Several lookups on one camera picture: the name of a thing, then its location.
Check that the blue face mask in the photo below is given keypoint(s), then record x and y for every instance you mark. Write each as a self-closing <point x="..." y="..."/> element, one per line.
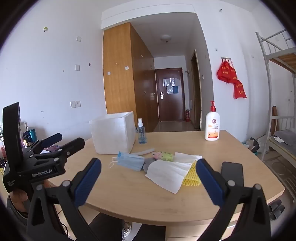
<point x="129" y="161"/>

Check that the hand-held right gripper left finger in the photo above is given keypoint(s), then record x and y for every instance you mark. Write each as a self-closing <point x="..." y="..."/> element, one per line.
<point x="89" y="183"/>

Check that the white paper napkin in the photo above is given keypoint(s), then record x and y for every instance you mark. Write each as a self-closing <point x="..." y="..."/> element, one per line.
<point x="185" y="157"/>
<point x="166" y="175"/>

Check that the black slipper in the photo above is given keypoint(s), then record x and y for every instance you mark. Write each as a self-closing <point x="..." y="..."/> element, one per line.
<point x="275" y="205"/>
<point x="278" y="213"/>

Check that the white double wall socket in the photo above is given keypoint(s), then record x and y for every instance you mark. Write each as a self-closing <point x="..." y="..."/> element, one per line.
<point x="75" y="104"/>

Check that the clear blue spray bottle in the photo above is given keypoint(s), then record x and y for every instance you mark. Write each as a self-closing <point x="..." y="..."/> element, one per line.
<point x="141" y="135"/>

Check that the metal wall hook rack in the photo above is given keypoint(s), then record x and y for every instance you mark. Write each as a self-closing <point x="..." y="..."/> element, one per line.
<point x="226" y="58"/>

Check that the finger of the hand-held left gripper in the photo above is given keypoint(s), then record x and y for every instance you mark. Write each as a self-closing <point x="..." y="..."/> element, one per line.
<point x="54" y="138"/>
<point x="74" y="143"/>

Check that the round ceiling lamp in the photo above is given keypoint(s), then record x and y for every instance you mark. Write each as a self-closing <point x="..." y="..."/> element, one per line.
<point x="165" y="38"/>

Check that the white lotion pump bottle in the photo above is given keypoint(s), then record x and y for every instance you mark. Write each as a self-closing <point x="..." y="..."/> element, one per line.
<point x="212" y="127"/>

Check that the grey blanket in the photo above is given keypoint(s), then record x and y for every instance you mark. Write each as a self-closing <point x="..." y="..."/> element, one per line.
<point x="286" y="138"/>

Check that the brown side door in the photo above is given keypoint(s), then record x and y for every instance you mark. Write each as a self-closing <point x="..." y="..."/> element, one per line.
<point x="196" y="92"/>

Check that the dark patterned cloth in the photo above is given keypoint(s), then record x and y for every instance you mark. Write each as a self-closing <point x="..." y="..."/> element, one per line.
<point x="55" y="147"/>

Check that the grey sock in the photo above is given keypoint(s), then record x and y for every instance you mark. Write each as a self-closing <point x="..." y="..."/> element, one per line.
<point x="148" y="165"/>

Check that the wooden wardrobe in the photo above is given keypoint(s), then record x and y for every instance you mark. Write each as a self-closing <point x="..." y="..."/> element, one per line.
<point x="118" y="69"/>

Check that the green floral tissue pack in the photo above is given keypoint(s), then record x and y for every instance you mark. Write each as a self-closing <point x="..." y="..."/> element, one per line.
<point x="165" y="156"/>

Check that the black smartphone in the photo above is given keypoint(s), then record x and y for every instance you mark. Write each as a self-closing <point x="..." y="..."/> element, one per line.
<point x="232" y="171"/>

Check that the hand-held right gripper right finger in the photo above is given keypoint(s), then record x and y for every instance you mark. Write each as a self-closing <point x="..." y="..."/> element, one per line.
<point x="209" y="183"/>

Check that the white door notice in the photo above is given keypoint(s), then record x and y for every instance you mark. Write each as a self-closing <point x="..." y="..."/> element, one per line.
<point x="168" y="82"/>

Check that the red fire extinguisher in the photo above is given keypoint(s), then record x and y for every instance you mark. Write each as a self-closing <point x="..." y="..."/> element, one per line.
<point x="187" y="115"/>

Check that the yellow foam net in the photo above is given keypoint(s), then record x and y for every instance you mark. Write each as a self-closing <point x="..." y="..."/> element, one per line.
<point x="189" y="179"/>

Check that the blue door notice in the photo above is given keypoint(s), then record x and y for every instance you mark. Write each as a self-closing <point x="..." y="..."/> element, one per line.
<point x="175" y="90"/>

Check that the dark brown entrance door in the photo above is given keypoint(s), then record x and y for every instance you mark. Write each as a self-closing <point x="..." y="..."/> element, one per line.
<point x="168" y="106"/>

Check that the white foam tube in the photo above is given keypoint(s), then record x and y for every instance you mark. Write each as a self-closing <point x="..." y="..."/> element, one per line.
<point x="145" y="151"/>

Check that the white wall switch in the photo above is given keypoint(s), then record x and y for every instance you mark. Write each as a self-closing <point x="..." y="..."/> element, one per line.
<point x="78" y="39"/>
<point x="77" y="67"/>

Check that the grey metal bunk bed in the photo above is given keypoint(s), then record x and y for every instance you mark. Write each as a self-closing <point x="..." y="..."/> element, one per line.
<point x="268" y="76"/>

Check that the person's black pants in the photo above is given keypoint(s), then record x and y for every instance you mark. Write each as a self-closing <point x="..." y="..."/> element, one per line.
<point x="104" y="228"/>

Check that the small yellowish wall fixture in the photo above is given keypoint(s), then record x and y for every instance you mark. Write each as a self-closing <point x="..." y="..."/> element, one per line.
<point x="45" y="29"/>

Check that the white sneaker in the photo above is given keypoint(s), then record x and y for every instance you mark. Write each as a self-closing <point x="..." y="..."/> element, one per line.
<point x="127" y="229"/>

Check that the white foam box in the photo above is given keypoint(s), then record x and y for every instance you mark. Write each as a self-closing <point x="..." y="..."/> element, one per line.
<point x="111" y="134"/>

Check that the red cloth bag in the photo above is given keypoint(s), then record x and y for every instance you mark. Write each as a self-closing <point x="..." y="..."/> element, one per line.
<point x="239" y="90"/>
<point x="223" y="73"/>
<point x="233" y="75"/>

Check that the teal can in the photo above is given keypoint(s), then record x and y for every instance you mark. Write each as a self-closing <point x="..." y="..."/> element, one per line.
<point x="32" y="135"/>

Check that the person's left hand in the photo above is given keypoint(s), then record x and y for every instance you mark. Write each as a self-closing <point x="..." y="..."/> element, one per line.
<point x="19" y="199"/>

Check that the wooden board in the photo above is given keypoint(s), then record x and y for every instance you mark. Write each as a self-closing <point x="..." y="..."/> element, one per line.
<point x="274" y="120"/>

